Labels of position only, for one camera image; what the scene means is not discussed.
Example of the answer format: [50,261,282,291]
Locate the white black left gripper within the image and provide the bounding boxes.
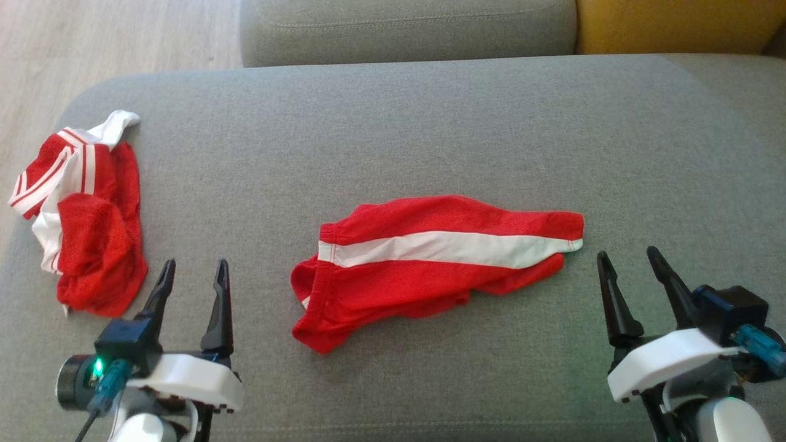
[125,258,245,412]

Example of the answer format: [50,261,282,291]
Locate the grey sofa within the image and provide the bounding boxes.
[0,54,786,442]

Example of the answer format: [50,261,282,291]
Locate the red basketball jersey white trim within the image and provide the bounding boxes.
[8,109,149,318]

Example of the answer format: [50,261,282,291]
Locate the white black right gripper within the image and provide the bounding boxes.
[596,246,744,403]

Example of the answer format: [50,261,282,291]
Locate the red shorts white stripe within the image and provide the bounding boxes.
[290,195,585,355]

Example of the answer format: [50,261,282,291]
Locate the large yellow sofa backrest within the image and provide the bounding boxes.
[576,0,786,56]

